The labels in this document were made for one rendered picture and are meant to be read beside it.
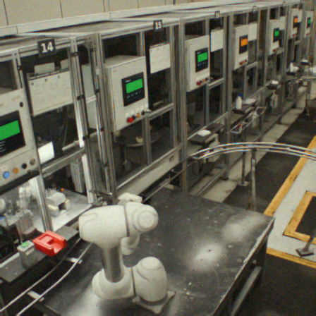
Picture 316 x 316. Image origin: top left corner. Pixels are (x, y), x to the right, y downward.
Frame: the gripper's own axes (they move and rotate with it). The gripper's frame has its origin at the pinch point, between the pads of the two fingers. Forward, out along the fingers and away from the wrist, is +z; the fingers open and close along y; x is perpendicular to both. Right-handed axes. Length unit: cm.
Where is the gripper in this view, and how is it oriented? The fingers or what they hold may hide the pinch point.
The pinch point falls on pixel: (94, 197)
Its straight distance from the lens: 228.4
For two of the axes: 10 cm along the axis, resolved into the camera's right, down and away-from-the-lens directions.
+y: -0.5, -9.0, -4.3
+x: -5.5, 3.9, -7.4
